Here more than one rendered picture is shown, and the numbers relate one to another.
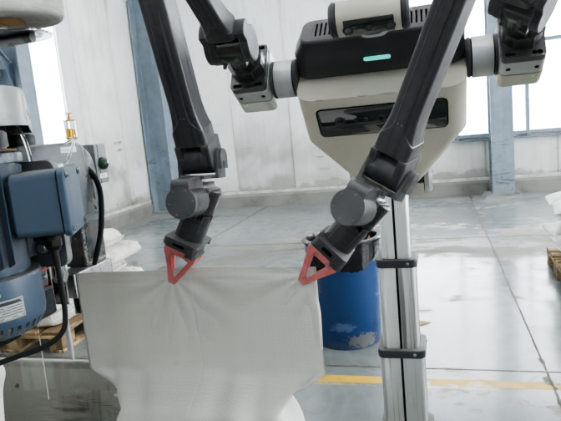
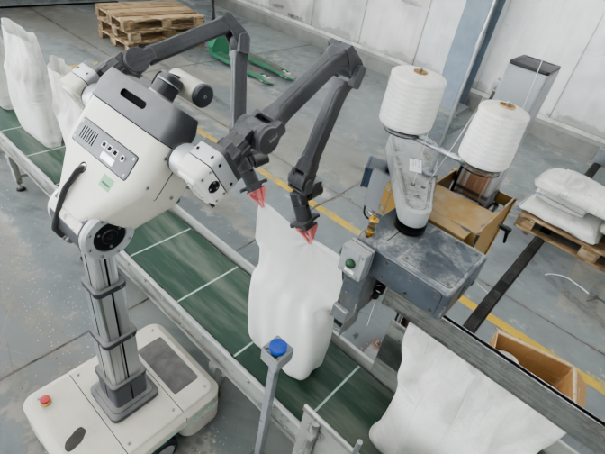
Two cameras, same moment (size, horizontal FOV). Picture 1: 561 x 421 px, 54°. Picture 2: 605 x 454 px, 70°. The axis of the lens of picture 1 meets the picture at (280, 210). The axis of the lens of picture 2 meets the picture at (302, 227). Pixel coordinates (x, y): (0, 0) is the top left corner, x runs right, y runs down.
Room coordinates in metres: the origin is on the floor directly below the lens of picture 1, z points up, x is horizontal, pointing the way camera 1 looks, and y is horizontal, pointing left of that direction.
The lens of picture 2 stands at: (2.19, 0.58, 2.05)
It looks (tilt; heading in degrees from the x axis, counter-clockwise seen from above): 38 degrees down; 200
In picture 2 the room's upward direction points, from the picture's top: 11 degrees clockwise
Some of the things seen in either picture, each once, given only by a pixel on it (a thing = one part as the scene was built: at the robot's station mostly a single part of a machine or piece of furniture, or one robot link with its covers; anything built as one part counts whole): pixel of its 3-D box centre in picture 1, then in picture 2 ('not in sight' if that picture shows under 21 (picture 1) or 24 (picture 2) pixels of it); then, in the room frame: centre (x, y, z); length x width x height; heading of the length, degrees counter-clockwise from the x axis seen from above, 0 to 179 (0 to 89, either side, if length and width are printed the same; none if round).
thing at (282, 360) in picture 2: not in sight; (276, 353); (1.35, 0.28, 0.81); 0.08 x 0.08 x 0.06; 74
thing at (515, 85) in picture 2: not in sight; (433, 280); (0.76, 0.67, 0.88); 0.12 x 0.11 x 1.74; 164
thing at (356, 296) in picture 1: (345, 286); not in sight; (3.26, -0.35, 0.32); 0.51 x 0.48 x 0.65; 164
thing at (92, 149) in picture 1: (88, 164); (356, 259); (1.29, 0.44, 1.29); 0.08 x 0.05 x 0.09; 74
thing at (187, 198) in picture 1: (195, 182); (306, 186); (0.99, 0.15, 1.25); 0.11 x 0.09 x 0.12; 164
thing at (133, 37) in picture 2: not in sight; (153, 25); (-2.90, -3.99, 0.22); 1.21 x 0.84 x 0.14; 164
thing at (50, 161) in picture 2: not in sight; (43, 140); (0.35, -2.16, 0.34); 2.21 x 0.39 x 0.09; 74
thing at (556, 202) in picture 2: not in sight; (572, 192); (-1.81, 1.57, 0.32); 0.66 x 0.42 x 0.15; 158
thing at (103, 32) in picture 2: not in sight; (153, 36); (-2.88, -4.00, 0.07); 1.20 x 0.82 x 0.14; 162
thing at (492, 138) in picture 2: not in sight; (493, 133); (0.97, 0.64, 1.61); 0.15 x 0.14 x 0.17; 74
